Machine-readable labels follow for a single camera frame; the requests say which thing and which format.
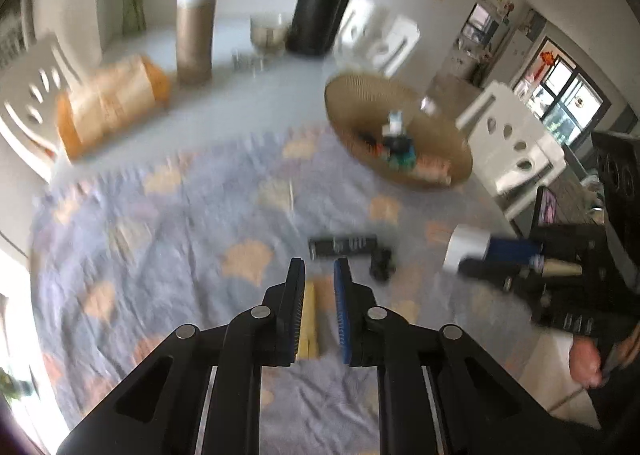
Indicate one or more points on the black rectangular box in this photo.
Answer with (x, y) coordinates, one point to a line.
(342, 246)

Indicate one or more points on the floral printed tablecloth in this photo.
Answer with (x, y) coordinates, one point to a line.
(175, 245)

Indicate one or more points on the white chair with oval cutouts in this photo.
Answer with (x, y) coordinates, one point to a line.
(520, 135)
(30, 100)
(395, 35)

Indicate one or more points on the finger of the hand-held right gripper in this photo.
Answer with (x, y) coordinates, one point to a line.
(490, 271)
(515, 249)

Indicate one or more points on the small dark screen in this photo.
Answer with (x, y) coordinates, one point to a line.
(546, 207)

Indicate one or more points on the teal translucent figurine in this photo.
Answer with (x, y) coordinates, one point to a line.
(402, 155)

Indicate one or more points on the pink card box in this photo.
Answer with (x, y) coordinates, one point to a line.
(432, 169)

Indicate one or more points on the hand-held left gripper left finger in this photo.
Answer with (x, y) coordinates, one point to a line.
(295, 305)

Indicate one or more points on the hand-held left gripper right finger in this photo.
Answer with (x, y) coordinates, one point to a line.
(342, 305)

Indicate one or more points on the black-haired red doll figurine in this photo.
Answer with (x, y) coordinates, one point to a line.
(370, 145)

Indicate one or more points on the white charger block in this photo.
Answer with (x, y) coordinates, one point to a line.
(465, 247)

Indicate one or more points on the woven basket with items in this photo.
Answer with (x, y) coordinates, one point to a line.
(360, 95)

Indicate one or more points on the black dinosaur figurine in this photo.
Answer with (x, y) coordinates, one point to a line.
(382, 264)

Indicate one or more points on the yellow box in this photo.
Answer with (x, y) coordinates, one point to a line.
(307, 325)

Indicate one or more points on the cluttered background shelf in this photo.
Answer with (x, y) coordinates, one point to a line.
(480, 20)

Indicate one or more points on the person's right hand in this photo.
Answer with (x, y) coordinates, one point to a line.
(585, 362)

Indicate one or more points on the small glass bowl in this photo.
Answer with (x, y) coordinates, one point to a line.
(270, 35)

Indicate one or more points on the dark framed window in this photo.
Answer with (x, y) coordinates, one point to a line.
(565, 95)

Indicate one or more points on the dark carved cabinet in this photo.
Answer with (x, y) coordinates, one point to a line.
(620, 175)

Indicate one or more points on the clear plastic cup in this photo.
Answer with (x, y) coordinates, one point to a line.
(427, 105)

